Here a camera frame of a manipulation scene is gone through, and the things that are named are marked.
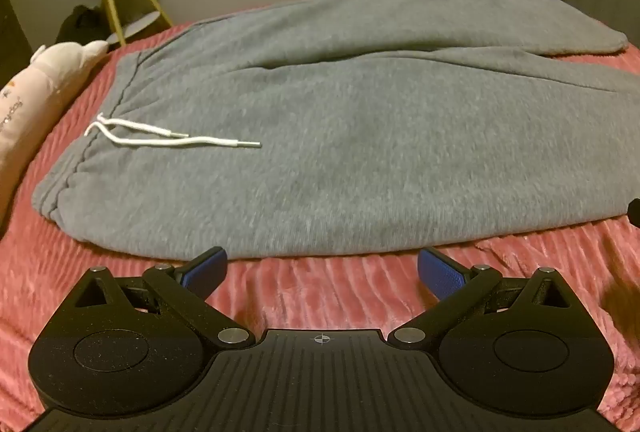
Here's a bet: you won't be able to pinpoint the black bag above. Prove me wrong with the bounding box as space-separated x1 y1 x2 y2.
55 5 111 45

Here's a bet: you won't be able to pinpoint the grey sweatpants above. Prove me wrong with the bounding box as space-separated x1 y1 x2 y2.
31 0 640 260

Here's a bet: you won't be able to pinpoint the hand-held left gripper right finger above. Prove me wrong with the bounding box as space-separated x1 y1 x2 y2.
387 248 576 351

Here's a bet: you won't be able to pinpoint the white drawstring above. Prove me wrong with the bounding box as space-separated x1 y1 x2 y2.
85 113 262 149

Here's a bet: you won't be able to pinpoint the pink ribbed blanket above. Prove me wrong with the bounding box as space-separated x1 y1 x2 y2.
0 19 640 432

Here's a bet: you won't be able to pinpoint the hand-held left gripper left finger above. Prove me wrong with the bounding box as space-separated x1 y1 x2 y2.
70 246 257 352

